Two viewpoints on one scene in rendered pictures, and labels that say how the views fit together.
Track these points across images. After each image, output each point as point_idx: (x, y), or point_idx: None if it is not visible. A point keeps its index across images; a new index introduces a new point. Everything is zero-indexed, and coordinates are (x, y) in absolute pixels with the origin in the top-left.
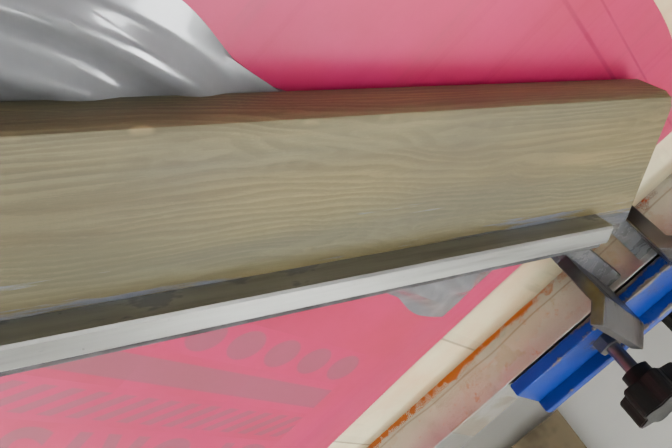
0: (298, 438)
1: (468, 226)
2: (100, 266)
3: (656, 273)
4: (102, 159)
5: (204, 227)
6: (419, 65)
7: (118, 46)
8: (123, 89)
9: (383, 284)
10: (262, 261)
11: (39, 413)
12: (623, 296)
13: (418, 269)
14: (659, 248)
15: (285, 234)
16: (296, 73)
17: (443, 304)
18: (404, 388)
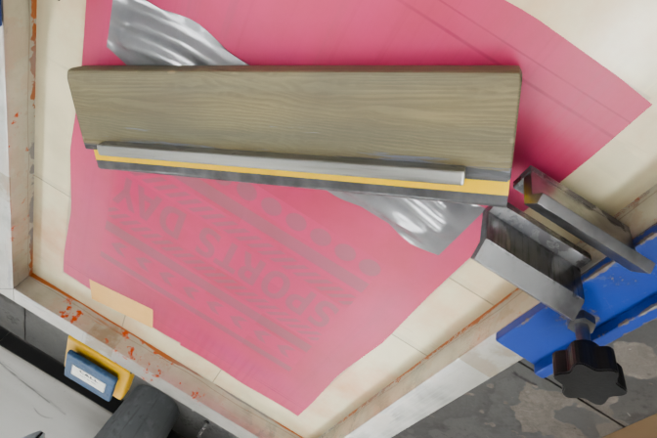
0: (361, 315)
1: (344, 150)
2: (166, 128)
3: (612, 260)
4: (159, 82)
5: (199, 118)
6: (323, 54)
7: (175, 42)
8: (187, 62)
9: (276, 165)
10: (228, 142)
11: (211, 222)
12: (583, 277)
13: (295, 161)
14: (524, 203)
15: (235, 130)
16: (257, 58)
17: (427, 240)
18: (434, 313)
